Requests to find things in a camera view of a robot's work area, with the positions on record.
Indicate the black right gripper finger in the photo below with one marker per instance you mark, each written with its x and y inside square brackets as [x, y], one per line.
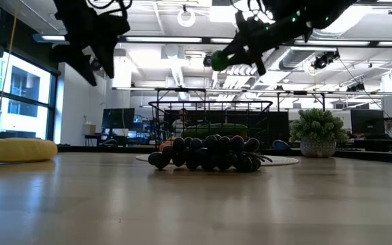
[238, 47]
[255, 61]

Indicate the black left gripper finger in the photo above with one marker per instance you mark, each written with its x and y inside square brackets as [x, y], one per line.
[107, 58]
[80, 61]

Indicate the small green pepper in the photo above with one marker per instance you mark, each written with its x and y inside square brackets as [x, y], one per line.
[219, 61]

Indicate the green cucumber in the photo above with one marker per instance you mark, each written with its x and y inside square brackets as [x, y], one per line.
[216, 131]

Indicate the orange carrot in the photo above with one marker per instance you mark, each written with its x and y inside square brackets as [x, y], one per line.
[165, 145]

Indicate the dark purple grape bunch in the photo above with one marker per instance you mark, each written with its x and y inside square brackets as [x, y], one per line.
[209, 156]

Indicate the yellow banana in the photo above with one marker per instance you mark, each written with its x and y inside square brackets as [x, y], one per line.
[15, 149]

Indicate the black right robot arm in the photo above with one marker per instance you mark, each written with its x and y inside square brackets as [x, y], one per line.
[318, 12]

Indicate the long ceiling light strip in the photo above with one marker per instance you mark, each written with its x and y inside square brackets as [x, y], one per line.
[163, 39]
[332, 43]

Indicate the black computer monitor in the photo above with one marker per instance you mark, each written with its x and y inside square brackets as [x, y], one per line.
[366, 121]
[117, 118]

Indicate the green faux potted plant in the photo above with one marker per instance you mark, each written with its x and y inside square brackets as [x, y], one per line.
[318, 126]

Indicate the white round woven placemat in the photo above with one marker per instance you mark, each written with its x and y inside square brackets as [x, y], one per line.
[284, 160]

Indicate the black ceiling camera mount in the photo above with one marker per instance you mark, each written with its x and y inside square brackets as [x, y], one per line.
[325, 59]

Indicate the black background rig frame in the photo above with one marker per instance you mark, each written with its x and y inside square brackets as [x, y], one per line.
[182, 90]

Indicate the black aluminium table frame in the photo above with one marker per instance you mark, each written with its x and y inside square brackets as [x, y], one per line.
[97, 149]

